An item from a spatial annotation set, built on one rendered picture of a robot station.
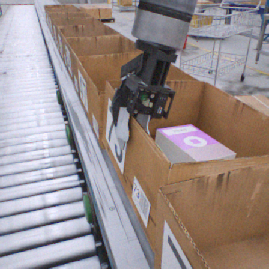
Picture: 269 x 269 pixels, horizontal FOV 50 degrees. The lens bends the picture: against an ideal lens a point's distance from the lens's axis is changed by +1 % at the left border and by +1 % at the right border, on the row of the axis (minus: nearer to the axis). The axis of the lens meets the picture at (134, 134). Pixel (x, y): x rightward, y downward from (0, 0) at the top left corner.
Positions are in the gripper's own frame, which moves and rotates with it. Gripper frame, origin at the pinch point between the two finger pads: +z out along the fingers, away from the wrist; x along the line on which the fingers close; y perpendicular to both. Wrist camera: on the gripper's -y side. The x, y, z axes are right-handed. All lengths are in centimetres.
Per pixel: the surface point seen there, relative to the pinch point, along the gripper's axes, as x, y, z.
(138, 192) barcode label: 0.3, 10.8, 4.4
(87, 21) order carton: 22, -176, -7
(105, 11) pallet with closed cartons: 223, -936, 8
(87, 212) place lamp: -3.6, -2.0, 20.0
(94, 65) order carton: 5, -58, -2
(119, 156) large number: 0.4, -1.7, 4.4
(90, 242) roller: -1.7, -0.4, 27.7
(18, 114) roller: -19, -84, 33
